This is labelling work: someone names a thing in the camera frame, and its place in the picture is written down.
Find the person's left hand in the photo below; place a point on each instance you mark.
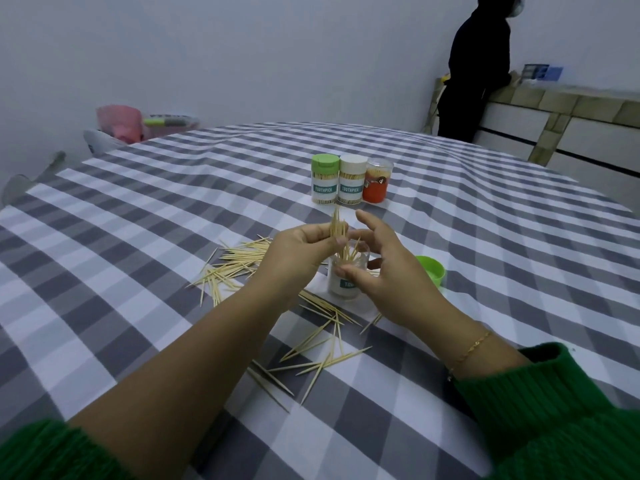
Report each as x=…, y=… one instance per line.
x=292, y=262

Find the person's right hand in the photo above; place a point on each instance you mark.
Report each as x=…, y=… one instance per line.
x=400, y=289

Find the person's right thumb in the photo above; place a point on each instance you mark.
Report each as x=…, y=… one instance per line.
x=350, y=278

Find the person's left thumb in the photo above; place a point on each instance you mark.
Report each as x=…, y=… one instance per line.
x=330, y=242

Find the clear toothpick jar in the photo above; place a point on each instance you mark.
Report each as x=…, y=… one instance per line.
x=345, y=289

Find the bundle of wooden toothpicks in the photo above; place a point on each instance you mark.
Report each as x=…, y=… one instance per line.
x=336, y=222

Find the person's right forearm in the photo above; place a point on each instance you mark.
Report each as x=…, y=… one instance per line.
x=500, y=359

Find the person's left forearm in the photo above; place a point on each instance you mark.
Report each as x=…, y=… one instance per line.
x=190, y=384

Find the toothpicks standing inside jar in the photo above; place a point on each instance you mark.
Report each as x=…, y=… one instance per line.
x=346, y=254

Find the green-lidded toothpick jar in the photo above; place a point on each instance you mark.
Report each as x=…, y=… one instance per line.
x=325, y=179

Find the white-lidded toothpick jar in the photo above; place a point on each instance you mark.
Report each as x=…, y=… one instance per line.
x=352, y=179

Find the clear jar with orange label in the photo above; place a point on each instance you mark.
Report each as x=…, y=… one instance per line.
x=376, y=182

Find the loose green plastic lid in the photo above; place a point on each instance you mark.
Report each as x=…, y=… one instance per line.
x=431, y=269

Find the scattered pile of wooden toothpicks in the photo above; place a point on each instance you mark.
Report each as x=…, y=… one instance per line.
x=235, y=267

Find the grey white checked tablecloth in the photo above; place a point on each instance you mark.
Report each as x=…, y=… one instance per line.
x=150, y=219

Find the green knit right sleeve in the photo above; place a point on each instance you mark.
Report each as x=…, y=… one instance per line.
x=550, y=419

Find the green knit sleeve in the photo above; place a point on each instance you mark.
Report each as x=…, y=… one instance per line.
x=550, y=419
x=50, y=454

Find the white chair back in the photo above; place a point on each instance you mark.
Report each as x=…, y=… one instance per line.
x=102, y=142

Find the white cabinet with tiled counter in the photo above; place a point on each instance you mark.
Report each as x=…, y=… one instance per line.
x=575, y=134

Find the blue box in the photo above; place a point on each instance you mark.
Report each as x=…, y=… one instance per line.
x=542, y=73

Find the grey chair back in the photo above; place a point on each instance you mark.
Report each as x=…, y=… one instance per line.
x=30, y=182

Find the green knit left sleeve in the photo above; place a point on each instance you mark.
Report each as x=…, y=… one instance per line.
x=50, y=454

